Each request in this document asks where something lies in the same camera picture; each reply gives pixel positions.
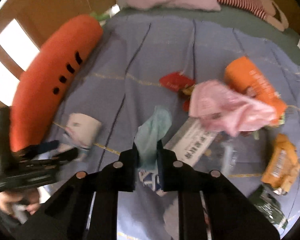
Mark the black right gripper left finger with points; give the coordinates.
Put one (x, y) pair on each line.
(85, 207)

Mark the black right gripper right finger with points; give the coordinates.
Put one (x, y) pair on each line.
(209, 205)

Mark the white blue printed package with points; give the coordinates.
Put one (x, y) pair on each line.
(190, 142)

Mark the teal plastic wrapper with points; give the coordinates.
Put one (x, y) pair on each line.
(149, 134)

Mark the pink plastic bag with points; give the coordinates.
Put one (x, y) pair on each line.
(221, 109)

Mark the orange snack bag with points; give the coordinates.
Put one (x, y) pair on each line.
(245, 77)

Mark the person's left hand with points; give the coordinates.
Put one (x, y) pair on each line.
(9, 198)

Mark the dark green snack bag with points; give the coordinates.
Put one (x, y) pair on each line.
(269, 207)

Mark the white paper cup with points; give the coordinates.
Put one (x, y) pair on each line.
(80, 132)

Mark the yellow snack bag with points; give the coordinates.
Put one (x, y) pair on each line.
(283, 167)

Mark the orange carrot plush pillow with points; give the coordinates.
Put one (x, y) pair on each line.
(43, 85)

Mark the blue striped blanket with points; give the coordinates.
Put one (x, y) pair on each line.
(119, 84)

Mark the red snack wrapper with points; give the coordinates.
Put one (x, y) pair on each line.
(176, 81)

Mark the green bed sheet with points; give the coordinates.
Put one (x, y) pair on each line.
(238, 19)

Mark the striped plush doll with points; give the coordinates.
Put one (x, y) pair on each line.
(266, 10)

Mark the wooden bed frame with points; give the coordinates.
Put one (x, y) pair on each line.
(25, 25)

